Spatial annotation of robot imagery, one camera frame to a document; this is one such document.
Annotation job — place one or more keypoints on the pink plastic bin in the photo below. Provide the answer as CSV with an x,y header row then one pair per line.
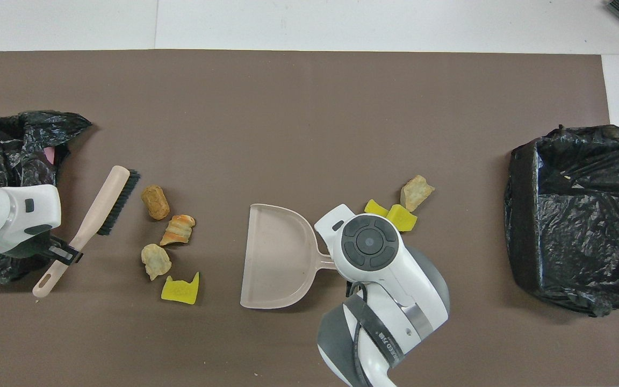
x,y
50,156

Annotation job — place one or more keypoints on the black trash bag pink bin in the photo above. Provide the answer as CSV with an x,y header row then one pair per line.
x,y
19,145

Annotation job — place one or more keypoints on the brown oval bread roll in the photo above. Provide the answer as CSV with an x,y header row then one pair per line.
x,y
155,202

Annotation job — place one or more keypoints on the beige toast piece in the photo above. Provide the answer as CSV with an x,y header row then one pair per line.
x,y
416,192

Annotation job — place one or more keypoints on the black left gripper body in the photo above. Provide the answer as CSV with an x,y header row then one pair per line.
x,y
35,244

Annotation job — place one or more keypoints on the notched yellow sponge piece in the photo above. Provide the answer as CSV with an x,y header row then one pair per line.
x,y
179,292

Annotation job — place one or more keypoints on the pale bread piece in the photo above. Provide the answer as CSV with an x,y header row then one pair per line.
x,y
155,260

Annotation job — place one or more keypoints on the beige hand brush black bristles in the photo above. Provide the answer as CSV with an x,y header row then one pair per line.
x,y
100,209

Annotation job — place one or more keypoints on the beige plastic dustpan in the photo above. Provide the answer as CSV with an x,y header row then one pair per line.
x,y
277,258

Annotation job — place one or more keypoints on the black trash bag lined bin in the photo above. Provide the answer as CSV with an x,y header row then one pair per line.
x,y
556,242

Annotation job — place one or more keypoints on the brown table mat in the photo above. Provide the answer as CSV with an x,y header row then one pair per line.
x,y
309,107

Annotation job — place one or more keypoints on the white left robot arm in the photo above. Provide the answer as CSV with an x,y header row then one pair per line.
x,y
14,215

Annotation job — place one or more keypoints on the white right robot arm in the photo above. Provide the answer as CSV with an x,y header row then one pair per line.
x,y
390,279

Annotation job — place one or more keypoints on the orange striped croissant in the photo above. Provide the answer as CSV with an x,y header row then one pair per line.
x,y
178,230

